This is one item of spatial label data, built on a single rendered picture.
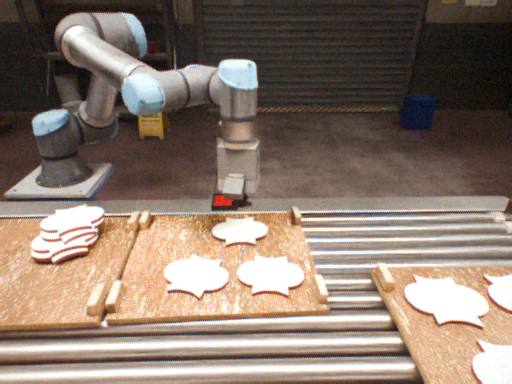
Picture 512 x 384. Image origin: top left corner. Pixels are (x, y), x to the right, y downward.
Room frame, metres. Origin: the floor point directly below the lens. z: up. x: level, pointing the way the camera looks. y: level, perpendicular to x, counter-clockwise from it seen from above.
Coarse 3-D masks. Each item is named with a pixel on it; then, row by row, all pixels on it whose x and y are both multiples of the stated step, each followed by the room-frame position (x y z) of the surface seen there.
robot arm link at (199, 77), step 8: (184, 72) 0.72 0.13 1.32; (192, 72) 0.74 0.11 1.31; (200, 72) 0.75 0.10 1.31; (208, 72) 0.74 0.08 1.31; (192, 80) 0.72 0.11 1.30; (200, 80) 0.73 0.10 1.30; (208, 80) 0.73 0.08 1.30; (192, 88) 0.71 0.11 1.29; (200, 88) 0.72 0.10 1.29; (208, 88) 0.72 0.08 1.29; (192, 96) 0.71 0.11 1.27; (200, 96) 0.73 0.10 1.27; (208, 96) 0.72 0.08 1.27; (192, 104) 0.73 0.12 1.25
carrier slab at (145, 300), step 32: (160, 224) 0.75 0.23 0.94; (192, 224) 0.75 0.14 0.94; (288, 224) 0.75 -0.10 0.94; (160, 256) 0.62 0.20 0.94; (224, 256) 0.62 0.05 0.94; (288, 256) 0.62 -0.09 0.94; (128, 288) 0.52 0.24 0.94; (160, 288) 0.52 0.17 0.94; (224, 288) 0.52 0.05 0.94; (128, 320) 0.45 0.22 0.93; (160, 320) 0.45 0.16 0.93; (192, 320) 0.45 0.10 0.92
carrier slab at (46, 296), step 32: (0, 224) 0.75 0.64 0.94; (32, 224) 0.75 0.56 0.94; (0, 256) 0.62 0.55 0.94; (96, 256) 0.62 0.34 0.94; (0, 288) 0.52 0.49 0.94; (32, 288) 0.52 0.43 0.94; (64, 288) 0.52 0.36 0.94; (0, 320) 0.44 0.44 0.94; (32, 320) 0.44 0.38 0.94; (64, 320) 0.44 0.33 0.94; (96, 320) 0.44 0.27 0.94
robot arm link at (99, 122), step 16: (96, 16) 0.99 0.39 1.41; (112, 16) 1.02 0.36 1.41; (128, 16) 1.06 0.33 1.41; (112, 32) 0.99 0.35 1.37; (128, 32) 1.02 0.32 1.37; (128, 48) 1.02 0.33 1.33; (144, 48) 1.06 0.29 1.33; (96, 80) 1.09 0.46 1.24; (96, 96) 1.12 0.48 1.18; (112, 96) 1.13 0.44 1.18; (80, 112) 1.18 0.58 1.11; (96, 112) 1.16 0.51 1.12; (112, 112) 1.24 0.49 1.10; (96, 128) 1.18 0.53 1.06; (112, 128) 1.24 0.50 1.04
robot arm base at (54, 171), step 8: (48, 160) 1.10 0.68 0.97; (56, 160) 1.10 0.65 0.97; (64, 160) 1.11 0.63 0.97; (72, 160) 1.13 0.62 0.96; (80, 160) 1.16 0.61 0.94; (48, 168) 1.09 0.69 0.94; (56, 168) 1.09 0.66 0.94; (64, 168) 1.10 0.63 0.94; (72, 168) 1.12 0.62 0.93; (80, 168) 1.14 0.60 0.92; (48, 176) 1.09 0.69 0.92; (56, 176) 1.08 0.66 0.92; (64, 176) 1.09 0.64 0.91; (72, 176) 1.10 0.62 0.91; (80, 176) 1.13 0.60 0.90; (56, 184) 1.08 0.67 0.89
